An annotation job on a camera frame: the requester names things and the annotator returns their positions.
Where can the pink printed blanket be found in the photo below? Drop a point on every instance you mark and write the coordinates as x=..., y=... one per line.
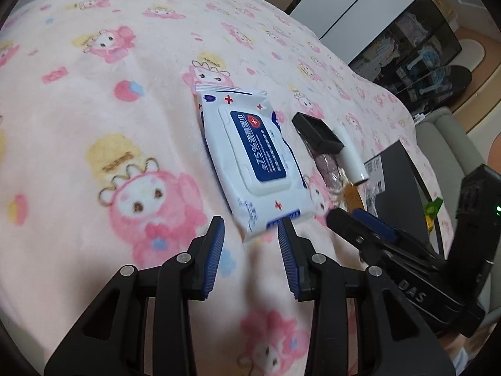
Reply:
x=98, y=125

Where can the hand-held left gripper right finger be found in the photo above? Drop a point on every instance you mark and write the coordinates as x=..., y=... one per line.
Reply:
x=287, y=258

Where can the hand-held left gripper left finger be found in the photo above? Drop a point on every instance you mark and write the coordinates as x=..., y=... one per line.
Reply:
x=213, y=258

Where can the white cabinet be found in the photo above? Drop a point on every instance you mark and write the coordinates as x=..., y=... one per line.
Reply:
x=352, y=11

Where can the green packet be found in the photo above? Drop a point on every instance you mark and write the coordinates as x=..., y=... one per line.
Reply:
x=432, y=208

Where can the small black box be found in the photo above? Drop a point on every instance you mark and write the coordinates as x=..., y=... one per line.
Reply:
x=313, y=129

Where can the white tube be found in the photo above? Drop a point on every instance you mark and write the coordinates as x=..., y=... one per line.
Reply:
x=350, y=156

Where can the small orange packet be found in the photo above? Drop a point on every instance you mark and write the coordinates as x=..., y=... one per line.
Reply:
x=351, y=196

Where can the mauve tube with black cap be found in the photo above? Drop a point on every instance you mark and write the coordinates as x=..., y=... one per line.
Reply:
x=328, y=172

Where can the grey sofa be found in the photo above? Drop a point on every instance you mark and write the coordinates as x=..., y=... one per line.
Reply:
x=442, y=133

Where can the white wet wipes pack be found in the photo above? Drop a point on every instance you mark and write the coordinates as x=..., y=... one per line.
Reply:
x=250, y=152

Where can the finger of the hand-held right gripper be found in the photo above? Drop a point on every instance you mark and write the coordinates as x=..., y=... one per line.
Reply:
x=346, y=223
x=375, y=223

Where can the large black box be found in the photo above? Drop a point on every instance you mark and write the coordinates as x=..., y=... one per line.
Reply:
x=399, y=180

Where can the glass display cabinet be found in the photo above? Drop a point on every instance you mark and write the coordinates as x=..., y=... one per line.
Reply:
x=411, y=47

